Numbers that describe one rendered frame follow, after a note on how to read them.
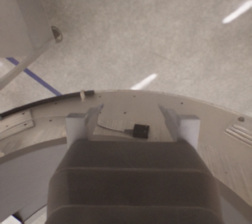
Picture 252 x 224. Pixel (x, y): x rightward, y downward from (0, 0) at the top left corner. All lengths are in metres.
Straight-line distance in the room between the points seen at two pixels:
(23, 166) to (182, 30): 0.98
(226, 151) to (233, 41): 0.79
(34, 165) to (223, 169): 0.51
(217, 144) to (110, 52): 0.86
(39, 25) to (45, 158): 0.76
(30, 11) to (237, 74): 1.25
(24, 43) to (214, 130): 0.89
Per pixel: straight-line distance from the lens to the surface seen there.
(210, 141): 0.57
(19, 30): 1.01
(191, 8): 1.11
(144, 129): 0.55
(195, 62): 1.22
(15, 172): 0.62
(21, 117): 0.77
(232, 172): 0.53
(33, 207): 0.98
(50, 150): 0.56
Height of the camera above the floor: 1.07
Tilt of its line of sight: 51 degrees down
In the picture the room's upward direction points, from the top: 168 degrees counter-clockwise
